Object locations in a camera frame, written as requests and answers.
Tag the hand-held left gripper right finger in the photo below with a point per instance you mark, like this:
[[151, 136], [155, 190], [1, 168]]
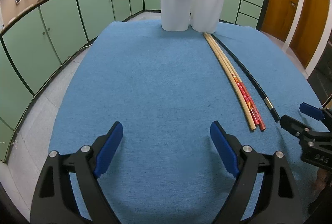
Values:
[[224, 151]]

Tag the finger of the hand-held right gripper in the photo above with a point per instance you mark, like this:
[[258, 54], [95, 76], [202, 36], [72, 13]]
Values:
[[311, 110], [293, 125]]

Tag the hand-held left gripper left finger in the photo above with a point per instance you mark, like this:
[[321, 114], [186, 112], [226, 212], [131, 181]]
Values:
[[109, 151]]

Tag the black chopstick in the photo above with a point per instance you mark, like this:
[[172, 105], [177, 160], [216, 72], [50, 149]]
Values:
[[272, 111]]

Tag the wooden chopstick with red end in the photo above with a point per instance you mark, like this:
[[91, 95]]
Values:
[[260, 121], [253, 112]]

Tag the plain wooden chopstick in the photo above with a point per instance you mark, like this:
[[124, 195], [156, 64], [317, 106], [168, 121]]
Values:
[[251, 123]]

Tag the white double utensil holder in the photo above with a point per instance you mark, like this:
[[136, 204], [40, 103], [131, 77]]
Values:
[[176, 6]]

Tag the person's right forearm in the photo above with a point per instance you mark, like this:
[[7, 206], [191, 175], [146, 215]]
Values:
[[321, 180]]

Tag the blue table mat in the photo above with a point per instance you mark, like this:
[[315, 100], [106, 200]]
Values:
[[155, 84]]

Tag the green base cabinets with countertop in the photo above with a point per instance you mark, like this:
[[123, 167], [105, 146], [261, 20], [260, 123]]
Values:
[[59, 21]]

